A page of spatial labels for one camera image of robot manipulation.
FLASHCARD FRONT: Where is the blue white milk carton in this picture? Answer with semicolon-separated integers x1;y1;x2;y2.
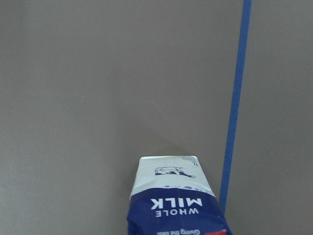
127;156;232;235

